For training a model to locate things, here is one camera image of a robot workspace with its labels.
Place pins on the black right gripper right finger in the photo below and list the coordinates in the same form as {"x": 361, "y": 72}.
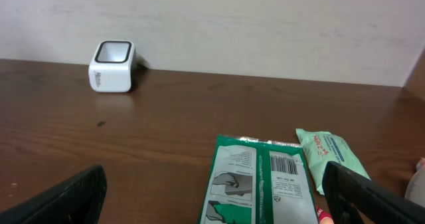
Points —
{"x": 350, "y": 196}

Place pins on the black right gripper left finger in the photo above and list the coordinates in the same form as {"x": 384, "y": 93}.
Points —
{"x": 79, "y": 199}

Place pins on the red snack package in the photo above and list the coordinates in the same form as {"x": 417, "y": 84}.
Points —
{"x": 323, "y": 216}

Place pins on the green white wipes pack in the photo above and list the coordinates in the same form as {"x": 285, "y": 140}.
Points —
{"x": 323, "y": 147}

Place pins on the white round tub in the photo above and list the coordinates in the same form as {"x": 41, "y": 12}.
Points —
{"x": 415, "y": 191}

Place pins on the orange Kleenex tissue pack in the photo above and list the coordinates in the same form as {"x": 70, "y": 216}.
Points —
{"x": 420, "y": 165}

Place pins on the white barcode scanner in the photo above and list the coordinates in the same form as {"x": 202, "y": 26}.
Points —
{"x": 111, "y": 68}

